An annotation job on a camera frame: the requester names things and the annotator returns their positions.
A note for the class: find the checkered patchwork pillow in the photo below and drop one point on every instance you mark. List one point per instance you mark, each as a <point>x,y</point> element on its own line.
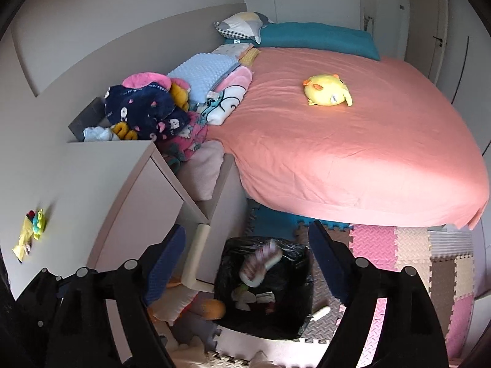
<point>241,27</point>

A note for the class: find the pale pink cushion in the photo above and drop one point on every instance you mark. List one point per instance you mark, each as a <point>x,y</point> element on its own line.
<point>203,168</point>

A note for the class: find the red white patterned box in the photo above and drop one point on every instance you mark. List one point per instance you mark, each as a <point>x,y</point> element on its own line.
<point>253,268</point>

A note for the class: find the beige furniture leg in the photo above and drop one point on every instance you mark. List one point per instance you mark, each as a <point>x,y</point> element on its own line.
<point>193,257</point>

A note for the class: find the white cushion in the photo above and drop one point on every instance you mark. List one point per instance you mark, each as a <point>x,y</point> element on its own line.
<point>172,304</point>

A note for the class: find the black bag trash bin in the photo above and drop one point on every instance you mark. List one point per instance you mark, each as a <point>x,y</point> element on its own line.
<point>284,314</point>

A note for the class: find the yellow toy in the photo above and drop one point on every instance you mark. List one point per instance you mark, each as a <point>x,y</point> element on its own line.
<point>124,132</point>

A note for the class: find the coloured foam floor mat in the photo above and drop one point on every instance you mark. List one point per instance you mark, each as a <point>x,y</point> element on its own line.
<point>383,245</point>

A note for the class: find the grey desk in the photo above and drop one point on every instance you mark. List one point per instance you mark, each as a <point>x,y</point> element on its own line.
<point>76,184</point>

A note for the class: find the orange plush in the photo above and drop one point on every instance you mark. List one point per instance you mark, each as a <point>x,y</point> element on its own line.
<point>211,308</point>

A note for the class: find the teal pillow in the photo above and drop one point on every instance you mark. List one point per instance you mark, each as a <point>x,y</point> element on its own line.
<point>318,36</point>

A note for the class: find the pink white folded blanket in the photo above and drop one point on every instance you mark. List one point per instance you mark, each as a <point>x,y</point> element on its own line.
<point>230,92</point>

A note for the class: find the yellow snack packet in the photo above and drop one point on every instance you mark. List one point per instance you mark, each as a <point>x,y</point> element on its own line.
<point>23,243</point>

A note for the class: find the yellow white folded cloth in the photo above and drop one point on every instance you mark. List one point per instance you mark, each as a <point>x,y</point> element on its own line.
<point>234,50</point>

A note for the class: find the white tube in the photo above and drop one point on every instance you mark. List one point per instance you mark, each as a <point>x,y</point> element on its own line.
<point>321,313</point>

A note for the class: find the white blue small cloth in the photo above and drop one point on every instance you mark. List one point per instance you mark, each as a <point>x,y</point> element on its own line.
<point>98,134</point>

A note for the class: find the pink floral fleece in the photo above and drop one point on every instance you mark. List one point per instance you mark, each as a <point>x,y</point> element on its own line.
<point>184,142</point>

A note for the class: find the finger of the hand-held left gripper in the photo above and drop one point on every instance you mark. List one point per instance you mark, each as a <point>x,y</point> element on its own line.
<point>42,287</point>

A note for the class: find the white storage box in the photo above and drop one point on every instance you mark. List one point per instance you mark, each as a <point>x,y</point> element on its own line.
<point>448,243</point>

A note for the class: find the black socket panel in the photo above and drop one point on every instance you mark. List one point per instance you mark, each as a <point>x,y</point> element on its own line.
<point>86,120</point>

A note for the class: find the yellow chick plush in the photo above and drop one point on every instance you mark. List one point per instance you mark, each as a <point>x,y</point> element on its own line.
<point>326,90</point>

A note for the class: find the mustard plush toy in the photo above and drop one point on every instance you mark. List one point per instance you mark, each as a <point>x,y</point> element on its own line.
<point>178,92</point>

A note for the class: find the teal frog toy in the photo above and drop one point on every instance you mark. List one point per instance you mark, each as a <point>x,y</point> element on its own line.
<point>38,224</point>

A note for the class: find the navy printed blanket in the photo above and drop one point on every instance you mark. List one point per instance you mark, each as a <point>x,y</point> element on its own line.
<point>142,107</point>

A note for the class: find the small red object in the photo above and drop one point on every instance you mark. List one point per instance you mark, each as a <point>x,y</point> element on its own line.
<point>29,214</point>

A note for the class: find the light blue blanket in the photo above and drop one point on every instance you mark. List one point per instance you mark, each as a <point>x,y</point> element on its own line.
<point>203,71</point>

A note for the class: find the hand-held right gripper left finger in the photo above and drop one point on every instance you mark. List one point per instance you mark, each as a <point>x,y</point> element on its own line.
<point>165,266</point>

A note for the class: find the bed with pink sheet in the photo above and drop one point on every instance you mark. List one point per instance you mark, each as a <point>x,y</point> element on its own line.
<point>345,153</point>

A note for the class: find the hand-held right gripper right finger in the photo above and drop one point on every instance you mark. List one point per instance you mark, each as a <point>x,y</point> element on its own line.
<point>326,260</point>

